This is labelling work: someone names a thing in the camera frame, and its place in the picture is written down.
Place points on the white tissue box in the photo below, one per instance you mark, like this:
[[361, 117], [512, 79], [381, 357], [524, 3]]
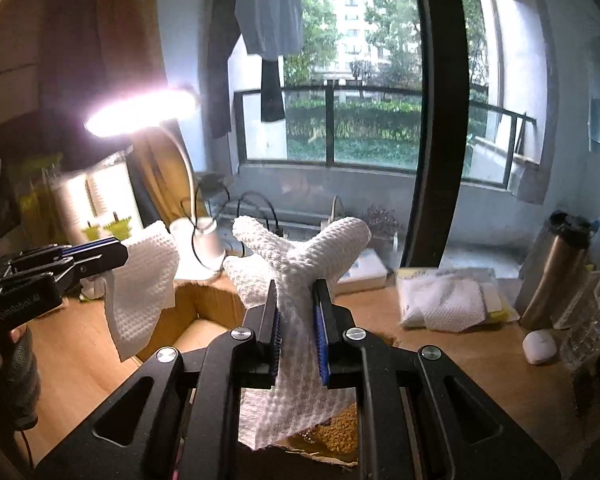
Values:
[[365, 267]]

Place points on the grey hanging shirt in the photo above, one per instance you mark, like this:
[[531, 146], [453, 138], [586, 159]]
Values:
[[270, 7]]

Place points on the clear plastic water bottle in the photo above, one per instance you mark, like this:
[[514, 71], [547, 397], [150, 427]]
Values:
[[592, 320]]

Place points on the small white waffle towel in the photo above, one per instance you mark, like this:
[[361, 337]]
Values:
[[140, 290]]

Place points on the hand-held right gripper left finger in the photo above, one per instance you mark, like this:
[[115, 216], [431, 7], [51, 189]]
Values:
[[275, 345]]

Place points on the white desk lamp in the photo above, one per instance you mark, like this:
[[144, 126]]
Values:
[[145, 107]]

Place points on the stack of folded white cloths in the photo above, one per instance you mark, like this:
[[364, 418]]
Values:
[[500, 314]]

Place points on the dark hanging jacket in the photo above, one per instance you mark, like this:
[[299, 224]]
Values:
[[222, 55]]

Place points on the steel thermos bottle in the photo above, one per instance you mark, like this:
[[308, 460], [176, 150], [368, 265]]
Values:
[[555, 275]]

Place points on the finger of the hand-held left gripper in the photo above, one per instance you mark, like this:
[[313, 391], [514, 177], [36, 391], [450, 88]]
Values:
[[102, 260], [92, 246]]

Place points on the yellow green package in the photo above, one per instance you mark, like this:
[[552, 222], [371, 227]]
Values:
[[32, 190]]

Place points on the black hanging cloth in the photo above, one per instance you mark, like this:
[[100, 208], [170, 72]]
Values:
[[272, 90]]

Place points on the brown curtain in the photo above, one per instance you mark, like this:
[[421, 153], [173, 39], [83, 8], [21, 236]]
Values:
[[105, 35]]

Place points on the white paper rolls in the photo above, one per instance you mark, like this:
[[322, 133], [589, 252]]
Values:
[[95, 190]]

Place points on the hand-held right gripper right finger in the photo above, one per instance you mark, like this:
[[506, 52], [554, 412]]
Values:
[[321, 345]]

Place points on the large white waffle towel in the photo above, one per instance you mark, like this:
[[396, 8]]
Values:
[[300, 265]]

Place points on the folded white waffle towel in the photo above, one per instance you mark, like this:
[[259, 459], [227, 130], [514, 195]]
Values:
[[442, 305]]

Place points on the black balcony railing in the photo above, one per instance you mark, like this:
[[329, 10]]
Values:
[[360, 95]]

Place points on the brown cardboard box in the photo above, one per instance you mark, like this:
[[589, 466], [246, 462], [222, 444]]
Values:
[[205, 305]]

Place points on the black window frame post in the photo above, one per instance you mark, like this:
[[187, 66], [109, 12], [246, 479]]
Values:
[[437, 110]]

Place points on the white earbuds case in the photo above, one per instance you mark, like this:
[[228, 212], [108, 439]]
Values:
[[539, 346]]

